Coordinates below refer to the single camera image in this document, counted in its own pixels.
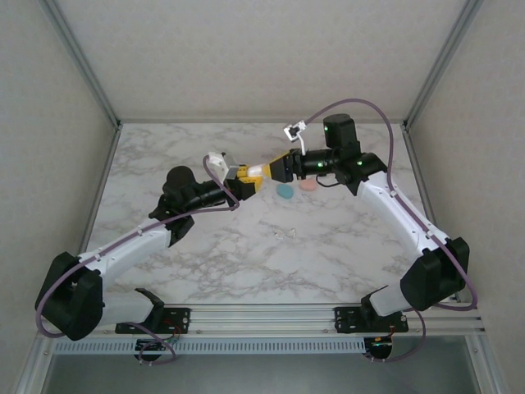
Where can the white earbud charging case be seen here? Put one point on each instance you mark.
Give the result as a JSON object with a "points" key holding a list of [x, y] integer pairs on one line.
{"points": [[256, 169]]}

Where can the blue earbud charging case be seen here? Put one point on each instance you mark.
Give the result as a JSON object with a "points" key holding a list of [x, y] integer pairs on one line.
{"points": [[284, 191]]}

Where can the pink earbud charging case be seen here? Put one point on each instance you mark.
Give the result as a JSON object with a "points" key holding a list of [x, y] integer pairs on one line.
{"points": [[307, 185]]}

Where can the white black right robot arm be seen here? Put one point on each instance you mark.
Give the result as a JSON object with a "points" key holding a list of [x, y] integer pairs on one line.
{"points": [[435, 275]]}

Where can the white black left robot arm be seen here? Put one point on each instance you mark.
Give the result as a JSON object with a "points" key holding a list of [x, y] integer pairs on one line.
{"points": [[123, 250]]}

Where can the controller board with LEDs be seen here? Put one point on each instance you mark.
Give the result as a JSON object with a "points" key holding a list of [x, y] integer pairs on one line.
{"points": [[381, 349], [153, 346]]}

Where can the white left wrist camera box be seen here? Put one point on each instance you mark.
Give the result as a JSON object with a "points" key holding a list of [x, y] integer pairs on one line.
{"points": [[215, 163]]}

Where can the thin aluminium table rail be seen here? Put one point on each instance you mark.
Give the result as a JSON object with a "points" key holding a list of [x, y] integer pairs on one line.
{"points": [[415, 164], [205, 121], [101, 184]]}

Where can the wide aluminium base rail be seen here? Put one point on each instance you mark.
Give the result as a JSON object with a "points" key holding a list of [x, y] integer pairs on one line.
{"points": [[262, 320]]}

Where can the aluminium corner post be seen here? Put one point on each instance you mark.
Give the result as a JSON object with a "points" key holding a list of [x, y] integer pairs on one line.
{"points": [[438, 65], [86, 65]]}

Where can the aluminium lower frame bar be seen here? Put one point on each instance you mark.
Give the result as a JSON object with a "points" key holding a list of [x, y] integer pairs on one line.
{"points": [[33, 373], [488, 369]]}

